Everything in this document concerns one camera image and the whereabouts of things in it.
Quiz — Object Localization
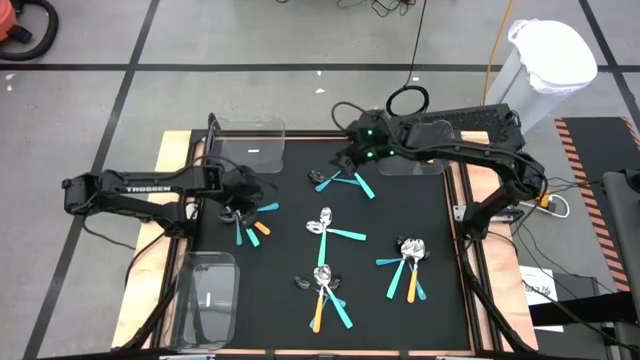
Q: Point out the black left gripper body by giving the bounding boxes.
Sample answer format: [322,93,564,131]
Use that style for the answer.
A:
[219,164,266,212]

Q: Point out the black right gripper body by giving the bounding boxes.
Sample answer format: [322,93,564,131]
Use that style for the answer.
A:
[346,110,404,167]

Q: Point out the black equipment case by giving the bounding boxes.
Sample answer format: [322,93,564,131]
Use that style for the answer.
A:
[519,272,616,360]

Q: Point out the tangled black cables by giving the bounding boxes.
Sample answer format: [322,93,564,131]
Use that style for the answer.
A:
[274,0,419,19]

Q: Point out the black table mat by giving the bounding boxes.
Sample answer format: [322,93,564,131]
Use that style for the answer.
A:
[192,134,471,351]

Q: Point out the clear plastic bin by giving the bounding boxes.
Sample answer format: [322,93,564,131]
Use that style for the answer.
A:
[207,113,286,175]
[169,251,241,351]
[377,119,457,177]

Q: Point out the black vacuum hose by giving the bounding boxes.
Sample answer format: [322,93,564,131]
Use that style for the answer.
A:
[0,0,60,62]

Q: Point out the black orange-striped floor mat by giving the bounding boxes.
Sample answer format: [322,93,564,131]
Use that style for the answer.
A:
[554,116,640,294]

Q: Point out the silver mounting plate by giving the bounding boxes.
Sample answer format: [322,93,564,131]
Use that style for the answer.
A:
[452,204,524,224]

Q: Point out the yellow cable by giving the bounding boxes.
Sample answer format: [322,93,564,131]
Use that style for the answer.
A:
[481,0,516,106]

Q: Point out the white-bagged trash can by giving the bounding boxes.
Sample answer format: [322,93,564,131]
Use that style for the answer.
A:
[485,18,599,134]

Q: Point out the white paper sheet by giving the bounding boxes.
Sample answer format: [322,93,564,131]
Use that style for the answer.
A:
[518,264,565,334]

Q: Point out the orange shop vacuum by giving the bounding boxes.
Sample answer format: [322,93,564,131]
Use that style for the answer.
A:
[0,0,34,44]

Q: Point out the dark grey chair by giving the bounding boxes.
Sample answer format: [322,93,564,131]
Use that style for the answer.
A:
[602,168,640,311]

